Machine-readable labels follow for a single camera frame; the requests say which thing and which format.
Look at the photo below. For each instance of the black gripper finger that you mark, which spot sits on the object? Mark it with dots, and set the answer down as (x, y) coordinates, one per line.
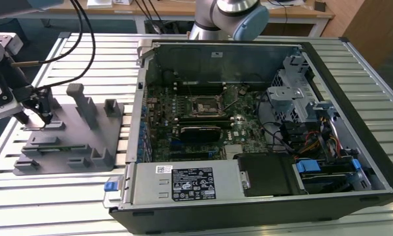
(21, 117)
(45, 108)

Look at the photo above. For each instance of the thin metal locking lever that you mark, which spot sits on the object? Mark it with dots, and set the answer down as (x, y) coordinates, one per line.
(190, 89)
(232, 101)

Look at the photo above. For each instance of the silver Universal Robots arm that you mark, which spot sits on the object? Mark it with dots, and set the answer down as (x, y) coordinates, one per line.
(216, 14)

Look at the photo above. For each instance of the CPU socket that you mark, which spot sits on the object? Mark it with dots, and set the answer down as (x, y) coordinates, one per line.
(204, 107)

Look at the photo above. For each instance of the grey plastic parts rack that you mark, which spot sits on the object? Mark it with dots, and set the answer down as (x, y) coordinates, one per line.
(74, 140)

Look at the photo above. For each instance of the green RAM stick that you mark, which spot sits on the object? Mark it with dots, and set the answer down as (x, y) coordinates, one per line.
(73, 148)

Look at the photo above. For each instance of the black mesh wastebasket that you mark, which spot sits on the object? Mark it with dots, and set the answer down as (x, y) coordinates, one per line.
(20, 29)

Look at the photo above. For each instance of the blue case latch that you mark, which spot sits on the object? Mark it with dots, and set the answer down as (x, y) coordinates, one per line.
(110, 186)

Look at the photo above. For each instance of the silver power supply with label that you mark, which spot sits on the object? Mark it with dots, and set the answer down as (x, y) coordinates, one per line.
(149, 182)

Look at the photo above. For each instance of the small white box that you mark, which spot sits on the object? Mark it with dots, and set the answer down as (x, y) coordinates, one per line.
(121, 2)

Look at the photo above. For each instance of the black graphics card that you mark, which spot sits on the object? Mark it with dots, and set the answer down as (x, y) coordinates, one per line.
(198, 135)

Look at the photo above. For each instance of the silver chipset heatsink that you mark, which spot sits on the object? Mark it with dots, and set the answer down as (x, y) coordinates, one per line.
(233, 150)

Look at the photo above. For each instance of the green motherboard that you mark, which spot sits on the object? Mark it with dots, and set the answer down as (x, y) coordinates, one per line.
(248, 137)

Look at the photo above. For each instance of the black open PC case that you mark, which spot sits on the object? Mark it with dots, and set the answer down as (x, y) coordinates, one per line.
(216, 218)

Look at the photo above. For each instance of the black drive box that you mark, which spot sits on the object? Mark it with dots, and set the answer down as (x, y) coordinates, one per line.
(268, 174)

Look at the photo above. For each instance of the silver metal drive cage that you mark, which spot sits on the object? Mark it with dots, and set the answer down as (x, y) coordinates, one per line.
(288, 98)

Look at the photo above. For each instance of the blue disk carrier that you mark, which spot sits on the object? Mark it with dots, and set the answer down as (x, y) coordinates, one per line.
(308, 167)

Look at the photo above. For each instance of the small black desk object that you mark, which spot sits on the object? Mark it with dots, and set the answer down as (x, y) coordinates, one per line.
(320, 6)

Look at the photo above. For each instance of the small blue clip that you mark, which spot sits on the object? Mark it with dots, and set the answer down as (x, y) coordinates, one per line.
(356, 164)

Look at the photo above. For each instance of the wooden cabinet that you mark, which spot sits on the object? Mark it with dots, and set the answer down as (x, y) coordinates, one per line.
(373, 24)

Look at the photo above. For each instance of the white black-faced wrist camera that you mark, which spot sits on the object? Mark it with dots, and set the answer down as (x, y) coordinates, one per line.
(0, 108)

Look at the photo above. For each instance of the small grey box wrist camera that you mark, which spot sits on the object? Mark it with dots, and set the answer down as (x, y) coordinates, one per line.
(10, 43)

